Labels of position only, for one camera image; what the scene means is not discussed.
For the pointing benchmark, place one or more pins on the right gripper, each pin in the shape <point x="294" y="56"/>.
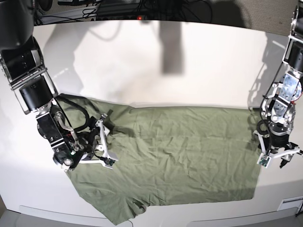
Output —
<point x="94" y="140"/>

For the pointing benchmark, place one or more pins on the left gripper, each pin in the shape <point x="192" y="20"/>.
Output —
<point x="279" y="141"/>

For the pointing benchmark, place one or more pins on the green T-shirt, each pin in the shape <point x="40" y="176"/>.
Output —
<point x="169" y="156"/>

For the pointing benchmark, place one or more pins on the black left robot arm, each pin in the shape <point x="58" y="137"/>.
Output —
<point x="277" y="109"/>

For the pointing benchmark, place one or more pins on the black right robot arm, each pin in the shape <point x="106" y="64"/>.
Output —
<point x="73" y="135"/>

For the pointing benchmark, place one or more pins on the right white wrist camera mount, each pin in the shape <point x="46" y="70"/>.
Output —
<point x="105" y="162"/>

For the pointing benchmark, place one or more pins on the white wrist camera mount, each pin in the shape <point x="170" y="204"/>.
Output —
<point x="105" y="162"/>
<point x="266" y="157"/>

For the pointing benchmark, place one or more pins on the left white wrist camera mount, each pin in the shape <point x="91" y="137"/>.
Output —
<point x="266" y="157"/>

